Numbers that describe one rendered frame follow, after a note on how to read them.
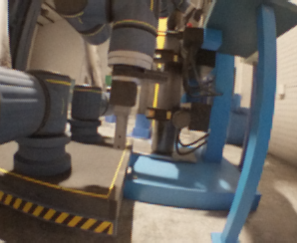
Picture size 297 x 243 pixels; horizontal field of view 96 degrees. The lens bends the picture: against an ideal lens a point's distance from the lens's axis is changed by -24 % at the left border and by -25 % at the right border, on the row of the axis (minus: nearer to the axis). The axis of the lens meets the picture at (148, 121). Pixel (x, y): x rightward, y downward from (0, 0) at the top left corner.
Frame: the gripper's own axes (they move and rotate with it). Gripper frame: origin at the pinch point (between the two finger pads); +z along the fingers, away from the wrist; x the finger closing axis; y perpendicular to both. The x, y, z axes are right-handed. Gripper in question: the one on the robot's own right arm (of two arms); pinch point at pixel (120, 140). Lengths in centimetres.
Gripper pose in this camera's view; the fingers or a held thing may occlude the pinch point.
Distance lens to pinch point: 41.8
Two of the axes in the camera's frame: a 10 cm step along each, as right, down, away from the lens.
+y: -9.9, -1.2, -0.4
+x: 0.3, 1.0, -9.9
